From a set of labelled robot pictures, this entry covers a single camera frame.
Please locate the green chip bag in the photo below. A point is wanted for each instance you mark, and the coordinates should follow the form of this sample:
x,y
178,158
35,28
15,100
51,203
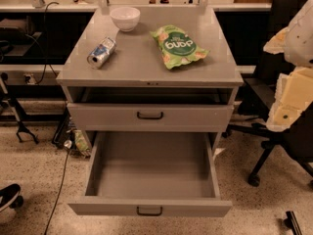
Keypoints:
x,y
177,47

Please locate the black bar on floor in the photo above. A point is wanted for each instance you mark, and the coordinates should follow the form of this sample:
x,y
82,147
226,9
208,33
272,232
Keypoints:
x,y
292,224

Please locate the white ceramic bowl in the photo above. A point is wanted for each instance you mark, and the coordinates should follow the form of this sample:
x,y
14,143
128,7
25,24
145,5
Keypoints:
x,y
125,18

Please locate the black office chair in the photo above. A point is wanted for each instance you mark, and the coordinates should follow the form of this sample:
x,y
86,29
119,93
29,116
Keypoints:
x,y
297,141

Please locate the green bag on floor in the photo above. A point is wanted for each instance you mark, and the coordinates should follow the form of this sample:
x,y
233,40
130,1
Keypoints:
x,y
81,143

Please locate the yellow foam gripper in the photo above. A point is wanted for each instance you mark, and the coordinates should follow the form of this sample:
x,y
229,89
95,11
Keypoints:
x,y
300,38

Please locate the grey top drawer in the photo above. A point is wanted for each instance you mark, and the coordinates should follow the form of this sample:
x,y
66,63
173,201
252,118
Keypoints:
x,y
150,117

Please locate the grey drawer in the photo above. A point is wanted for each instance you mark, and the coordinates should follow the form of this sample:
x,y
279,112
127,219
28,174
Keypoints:
x,y
151,174
150,117

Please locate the black wheeled base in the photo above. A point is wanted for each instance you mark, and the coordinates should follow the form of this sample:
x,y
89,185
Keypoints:
x,y
10,197

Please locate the black stand leg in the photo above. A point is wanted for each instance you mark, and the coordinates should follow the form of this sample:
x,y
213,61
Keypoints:
x,y
16,108

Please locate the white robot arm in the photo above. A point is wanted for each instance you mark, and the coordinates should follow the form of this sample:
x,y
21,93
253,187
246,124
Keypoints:
x,y
302,23

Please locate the grey drawer cabinet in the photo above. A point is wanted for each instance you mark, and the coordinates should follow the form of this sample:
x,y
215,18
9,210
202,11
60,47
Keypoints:
x,y
135,72

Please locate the silver blue soda can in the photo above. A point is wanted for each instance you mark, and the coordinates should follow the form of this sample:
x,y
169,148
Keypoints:
x,y
101,53

